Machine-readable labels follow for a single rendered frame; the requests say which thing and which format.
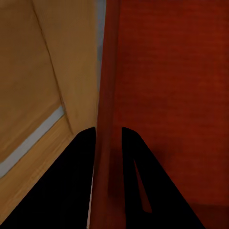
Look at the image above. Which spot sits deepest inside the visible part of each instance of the door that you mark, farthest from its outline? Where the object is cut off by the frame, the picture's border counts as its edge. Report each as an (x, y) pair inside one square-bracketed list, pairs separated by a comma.
[(48, 88)]

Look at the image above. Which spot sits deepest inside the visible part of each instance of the storage box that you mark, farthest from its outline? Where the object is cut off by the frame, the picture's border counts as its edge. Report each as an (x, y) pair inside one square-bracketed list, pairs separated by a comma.
[(165, 75)]

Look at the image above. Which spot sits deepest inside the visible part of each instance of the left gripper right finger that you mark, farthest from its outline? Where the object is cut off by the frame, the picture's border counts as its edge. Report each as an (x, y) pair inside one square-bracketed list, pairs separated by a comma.
[(170, 209)]

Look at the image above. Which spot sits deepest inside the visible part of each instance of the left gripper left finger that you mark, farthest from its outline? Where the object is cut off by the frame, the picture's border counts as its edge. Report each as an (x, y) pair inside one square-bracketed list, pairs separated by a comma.
[(60, 199)]

